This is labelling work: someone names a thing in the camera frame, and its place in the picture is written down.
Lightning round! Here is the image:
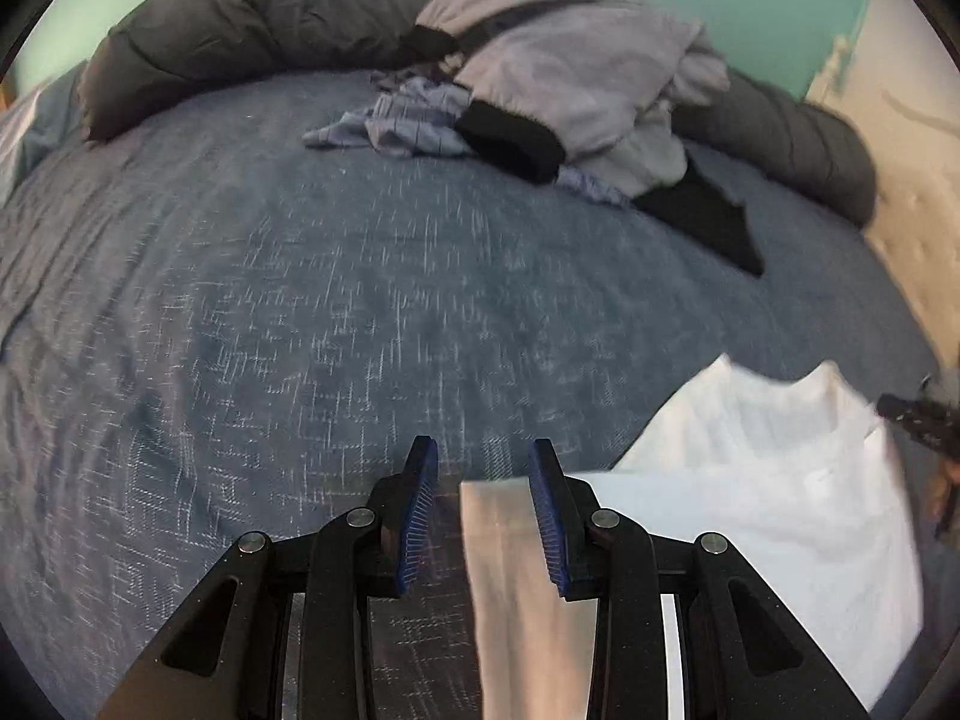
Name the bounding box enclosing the bed with blue sheet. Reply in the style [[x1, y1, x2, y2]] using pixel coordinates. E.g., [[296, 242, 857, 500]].
[[0, 67, 946, 720]]

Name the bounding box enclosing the cream tufted headboard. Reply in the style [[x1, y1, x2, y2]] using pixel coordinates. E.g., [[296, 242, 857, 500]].
[[805, 0, 960, 362]]

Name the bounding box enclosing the grey jacket with black cuffs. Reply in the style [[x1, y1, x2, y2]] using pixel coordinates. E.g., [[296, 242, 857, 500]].
[[408, 0, 733, 200]]

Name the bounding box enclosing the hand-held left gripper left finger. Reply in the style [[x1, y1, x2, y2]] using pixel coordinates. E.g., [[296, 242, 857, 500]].
[[97, 435, 440, 720]]

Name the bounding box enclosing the dark grey rolled duvet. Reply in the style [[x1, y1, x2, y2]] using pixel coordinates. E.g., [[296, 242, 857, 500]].
[[76, 0, 879, 230]]

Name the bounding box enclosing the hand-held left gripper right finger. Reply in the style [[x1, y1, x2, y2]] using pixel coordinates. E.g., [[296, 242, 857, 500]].
[[527, 436, 871, 720]]

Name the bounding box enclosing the white long-sleeved shirt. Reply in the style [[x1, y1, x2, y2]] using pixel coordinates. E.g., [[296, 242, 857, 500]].
[[458, 354, 926, 720]]

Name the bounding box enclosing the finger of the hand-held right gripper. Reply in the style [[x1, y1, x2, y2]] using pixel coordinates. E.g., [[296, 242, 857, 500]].
[[875, 378, 960, 459]]

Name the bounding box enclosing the light blue blanket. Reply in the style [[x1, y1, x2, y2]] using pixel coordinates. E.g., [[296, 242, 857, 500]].
[[0, 63, 92, 205]]

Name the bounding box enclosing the black garment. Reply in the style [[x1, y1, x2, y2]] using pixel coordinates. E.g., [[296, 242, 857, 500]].
[[633, 157, 767, 277]]

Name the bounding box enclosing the blue striped cloth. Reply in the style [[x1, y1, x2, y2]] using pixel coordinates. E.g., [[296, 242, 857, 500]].
[[301, 78, 632, 208]]

